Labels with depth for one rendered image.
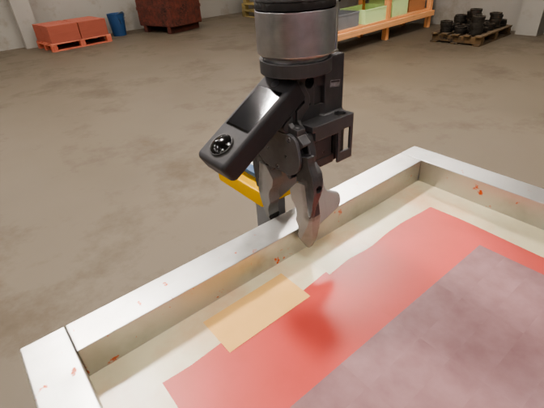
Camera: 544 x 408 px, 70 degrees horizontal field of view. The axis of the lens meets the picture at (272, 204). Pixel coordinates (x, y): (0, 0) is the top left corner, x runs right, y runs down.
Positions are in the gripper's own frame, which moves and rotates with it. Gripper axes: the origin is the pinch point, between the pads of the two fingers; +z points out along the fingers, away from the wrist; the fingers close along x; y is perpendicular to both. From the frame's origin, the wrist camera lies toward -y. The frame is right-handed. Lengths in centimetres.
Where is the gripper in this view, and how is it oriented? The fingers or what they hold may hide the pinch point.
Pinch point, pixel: (286, 229)
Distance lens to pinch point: 48.1
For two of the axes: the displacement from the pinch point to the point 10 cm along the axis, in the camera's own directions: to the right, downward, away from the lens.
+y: 7.7, -3.8, 5.1
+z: 0.6, 8.4, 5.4
